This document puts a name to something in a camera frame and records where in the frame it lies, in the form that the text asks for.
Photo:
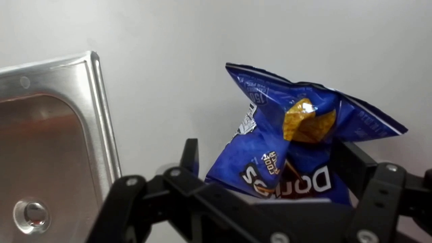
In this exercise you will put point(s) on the blue snack chip bag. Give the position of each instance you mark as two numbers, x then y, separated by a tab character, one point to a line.
256	148

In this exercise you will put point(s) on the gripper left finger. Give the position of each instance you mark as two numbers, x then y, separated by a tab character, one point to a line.
202	199

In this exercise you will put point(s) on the stainless steel sink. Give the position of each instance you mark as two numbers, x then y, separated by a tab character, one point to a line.
50	141

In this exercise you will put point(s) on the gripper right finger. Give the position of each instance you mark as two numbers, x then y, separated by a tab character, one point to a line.
381	192

